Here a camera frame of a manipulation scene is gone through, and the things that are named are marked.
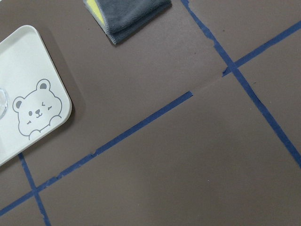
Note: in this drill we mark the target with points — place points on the grey folded cloth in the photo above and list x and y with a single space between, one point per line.
119 19

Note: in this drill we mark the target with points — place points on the cream bear tray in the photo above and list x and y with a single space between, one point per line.
38 100

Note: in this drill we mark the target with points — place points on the clear wine glass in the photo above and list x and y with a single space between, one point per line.
4 101

